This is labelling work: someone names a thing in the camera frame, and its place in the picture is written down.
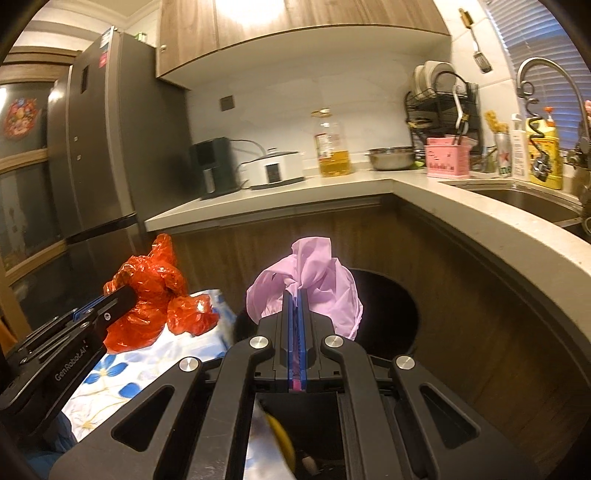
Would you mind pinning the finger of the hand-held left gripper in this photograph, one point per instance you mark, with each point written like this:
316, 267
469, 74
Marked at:
87, 308
122, 302

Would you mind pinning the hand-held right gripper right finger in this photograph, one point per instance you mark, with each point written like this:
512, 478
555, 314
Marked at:
303, 341

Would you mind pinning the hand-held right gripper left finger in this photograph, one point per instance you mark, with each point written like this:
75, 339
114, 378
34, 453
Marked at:
290, 341

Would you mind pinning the red-orange plastic bag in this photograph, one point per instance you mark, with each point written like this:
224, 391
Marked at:
147, 295

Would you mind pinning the light purple plastic bag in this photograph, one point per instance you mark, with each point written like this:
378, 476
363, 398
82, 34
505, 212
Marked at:
318, 286

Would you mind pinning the black trash bin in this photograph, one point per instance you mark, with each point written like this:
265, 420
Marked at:
388, 314

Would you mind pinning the yellow banana peel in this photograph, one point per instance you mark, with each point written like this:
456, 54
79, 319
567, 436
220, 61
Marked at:
281, 434

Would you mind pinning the wooden framed glass door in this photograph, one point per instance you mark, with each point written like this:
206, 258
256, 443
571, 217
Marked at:
23, 194

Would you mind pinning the black air fryer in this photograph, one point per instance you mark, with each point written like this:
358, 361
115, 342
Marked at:
212, 166

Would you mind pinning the dark grey refrigerator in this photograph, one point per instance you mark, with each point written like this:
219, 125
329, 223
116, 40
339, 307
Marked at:
115, 138

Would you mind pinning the white rice cooker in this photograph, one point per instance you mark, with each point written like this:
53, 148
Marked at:
272, 170

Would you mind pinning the cooking oil bottle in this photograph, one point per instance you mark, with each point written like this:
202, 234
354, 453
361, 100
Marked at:
332, 161

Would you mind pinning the stainless steel bowl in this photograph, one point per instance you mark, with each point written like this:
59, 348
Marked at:
390, 159

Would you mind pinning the red paper decoration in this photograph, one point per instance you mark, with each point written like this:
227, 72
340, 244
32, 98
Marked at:
21, 117

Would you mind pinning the pink utensil basket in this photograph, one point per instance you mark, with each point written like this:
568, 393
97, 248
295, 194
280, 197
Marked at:
445, 159

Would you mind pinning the black dish rack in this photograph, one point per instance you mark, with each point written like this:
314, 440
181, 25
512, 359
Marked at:
415, 120

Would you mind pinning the clear glass container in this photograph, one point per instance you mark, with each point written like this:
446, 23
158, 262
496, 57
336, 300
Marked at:
481, 161

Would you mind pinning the stainless steel sink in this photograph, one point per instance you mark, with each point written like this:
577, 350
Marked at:
521, 201

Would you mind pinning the black gold-tipped chopsticks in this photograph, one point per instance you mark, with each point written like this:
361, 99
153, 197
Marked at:
461, 129

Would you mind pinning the silver beer can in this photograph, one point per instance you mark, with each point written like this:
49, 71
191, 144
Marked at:
503, 157

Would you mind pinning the white plate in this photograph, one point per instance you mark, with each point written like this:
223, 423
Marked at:
441, 76
420, 83

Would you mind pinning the white pump bottle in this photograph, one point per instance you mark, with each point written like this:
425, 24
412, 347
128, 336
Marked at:
519, 157

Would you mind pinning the white ladle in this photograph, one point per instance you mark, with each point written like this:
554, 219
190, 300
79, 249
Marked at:
459, 101

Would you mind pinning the yellow detergent bottle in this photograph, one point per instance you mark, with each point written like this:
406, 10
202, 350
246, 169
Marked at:
554, 138

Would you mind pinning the slotted metal spatula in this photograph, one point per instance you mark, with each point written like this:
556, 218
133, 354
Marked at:
482, 62

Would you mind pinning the steel kitchen faucet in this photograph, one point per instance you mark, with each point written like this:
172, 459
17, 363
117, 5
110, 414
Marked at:
554, 61

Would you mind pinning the window blind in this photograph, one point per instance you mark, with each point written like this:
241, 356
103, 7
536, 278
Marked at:
540, 27

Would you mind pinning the dark wall socket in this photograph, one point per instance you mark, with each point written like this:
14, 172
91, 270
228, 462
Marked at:
226, 103

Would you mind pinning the wooden wall cabinet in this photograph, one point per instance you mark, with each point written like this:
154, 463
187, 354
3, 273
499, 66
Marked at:
300, 27

